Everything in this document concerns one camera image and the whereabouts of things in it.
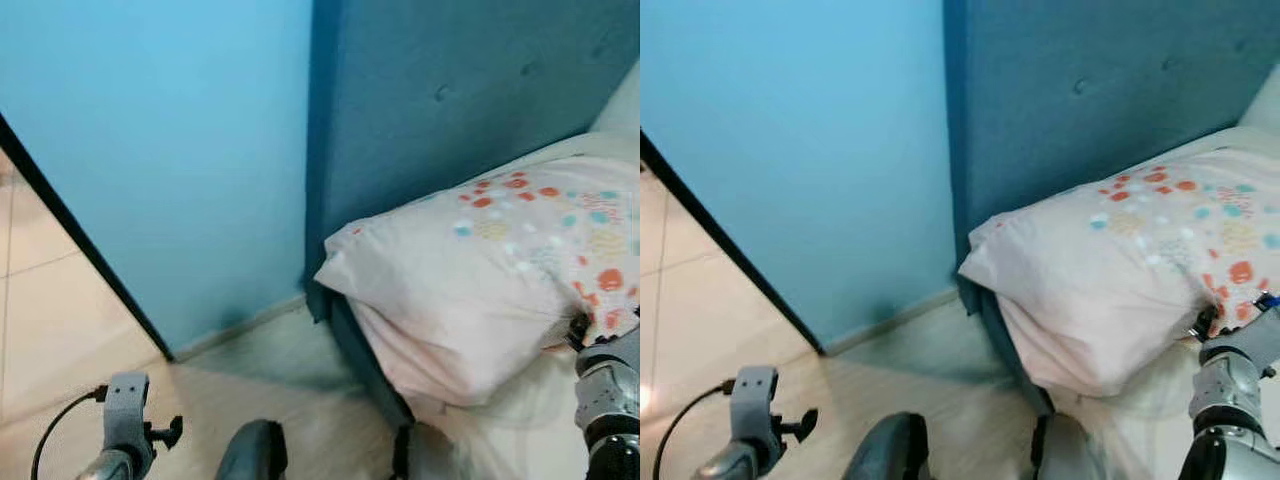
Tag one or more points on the pink pillow with coloured dots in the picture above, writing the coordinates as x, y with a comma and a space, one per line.
1100, 270
450, 280

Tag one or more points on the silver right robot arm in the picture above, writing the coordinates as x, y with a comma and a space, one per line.
610, 400
1230, 400

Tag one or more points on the grey robot left leg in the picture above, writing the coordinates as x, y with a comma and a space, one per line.
885, 450
250, 455

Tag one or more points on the mattress with beige sheet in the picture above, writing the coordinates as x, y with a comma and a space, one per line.
1120, 430
500, 430

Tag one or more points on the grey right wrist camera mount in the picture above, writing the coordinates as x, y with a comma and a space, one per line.
1245, 345
615, 350

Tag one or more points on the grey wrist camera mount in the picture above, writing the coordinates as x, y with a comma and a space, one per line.
615, 350
127, 400
1245, 345
755, 395

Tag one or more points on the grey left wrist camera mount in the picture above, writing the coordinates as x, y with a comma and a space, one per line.
127, 400
755, 395

